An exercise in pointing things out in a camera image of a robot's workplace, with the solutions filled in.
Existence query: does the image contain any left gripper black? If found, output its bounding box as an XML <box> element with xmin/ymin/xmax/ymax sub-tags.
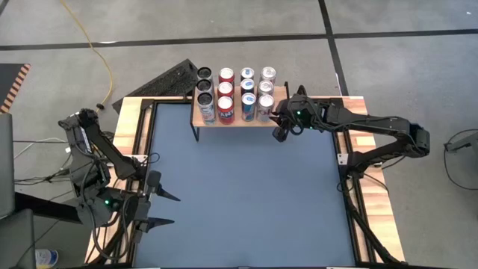
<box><xmin>131</xmin><ymin>170</ymin><xmax>181</xmax><ymax>244</ymax></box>

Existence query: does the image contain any grey stand foot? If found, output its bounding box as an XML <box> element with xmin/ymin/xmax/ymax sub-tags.
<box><xmin>444</xmin><ymin>131</ymin><xmax>478</xmax><ymax>152</ymax></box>

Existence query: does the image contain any silver Diet Coke can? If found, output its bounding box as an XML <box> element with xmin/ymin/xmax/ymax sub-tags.
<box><xmin>256</xmin><ymin>93</ymin><xmax>276</xmax><ymax>123</ymax></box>
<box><xmin>257</xmin><ymin>79</ymin><xmax>276</xmax><ymax>97</ymax></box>
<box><xmin>260</xmin><ymin>66</ymin><xmax>278</xmax><ymax>84</ymax></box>

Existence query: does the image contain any black keyboard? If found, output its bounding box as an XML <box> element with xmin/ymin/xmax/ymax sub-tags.
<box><xmin>111</xmin><ymin>58</ymin><xmax>199</xmax><ymax>113</ymax></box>

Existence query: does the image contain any red Fanta strawberry can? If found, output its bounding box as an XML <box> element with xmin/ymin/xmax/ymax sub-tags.
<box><xmin>217</xmin><ymin>95</ymin><xmax>236</xmax><ymax>126</ymax></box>
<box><xmin>218</xmin><ymin>67</ymin><xmax>236</xmax><ymax>84</ymax></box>
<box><xmin>217</xmin><ymin>81</ymin><xmax>235</xmax><ymax>98</ymax></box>

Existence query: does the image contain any black mat with striped edge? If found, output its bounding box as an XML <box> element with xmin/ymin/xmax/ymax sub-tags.
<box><xmin>0</xmin><ymin>62</ymin><xmax>31</xmax><ymax>115</ymax></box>

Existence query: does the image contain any white and blue container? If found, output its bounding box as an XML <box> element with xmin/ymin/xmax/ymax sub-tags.
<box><xmin>35</xmin><ymin>248</ymin><xmax>60</xmax><ymax>269</ymax></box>

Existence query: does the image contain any wooden shelf with black frame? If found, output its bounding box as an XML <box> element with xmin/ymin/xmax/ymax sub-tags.
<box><xmin>189</xmin><ymin>81</ymin><xmax>293</xmax><ymax>142</ymax></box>

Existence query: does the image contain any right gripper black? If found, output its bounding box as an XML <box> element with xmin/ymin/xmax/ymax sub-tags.
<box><xmin>268</xmin><ymin>93</ymin><xmax>326</xmax><ymax>143</ymax></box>

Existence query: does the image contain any yellow cable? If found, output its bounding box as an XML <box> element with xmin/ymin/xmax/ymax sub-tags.
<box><xmin>59</xmin><ymin>0</ymin><xmax>115</xmax><ymax>113</ymax></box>

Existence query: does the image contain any black metal table frame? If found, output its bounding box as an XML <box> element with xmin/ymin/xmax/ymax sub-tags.
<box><xmin>86</xmin><ymin>96</ymin><xmax>406</xmax><ymax>269</ymax></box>

